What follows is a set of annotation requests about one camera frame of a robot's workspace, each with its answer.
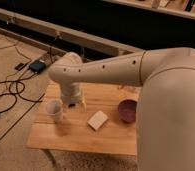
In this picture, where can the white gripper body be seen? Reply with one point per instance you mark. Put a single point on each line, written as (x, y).
(71, 93)

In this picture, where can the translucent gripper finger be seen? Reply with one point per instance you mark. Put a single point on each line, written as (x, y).
(62, 112)
(82, 106)

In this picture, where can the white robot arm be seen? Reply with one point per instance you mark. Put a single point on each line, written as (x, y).
(165, 117)

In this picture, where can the white rectangular block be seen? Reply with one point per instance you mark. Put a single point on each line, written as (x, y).
(97, 120)

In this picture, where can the wooden table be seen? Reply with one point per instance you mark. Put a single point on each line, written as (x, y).
(73, 133)

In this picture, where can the blue black power box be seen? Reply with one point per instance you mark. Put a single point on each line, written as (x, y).
(37, 66)

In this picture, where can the dark red bowl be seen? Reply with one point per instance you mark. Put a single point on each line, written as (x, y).
(127, 110)

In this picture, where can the small black adapter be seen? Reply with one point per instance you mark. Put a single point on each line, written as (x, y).
(20, 66)

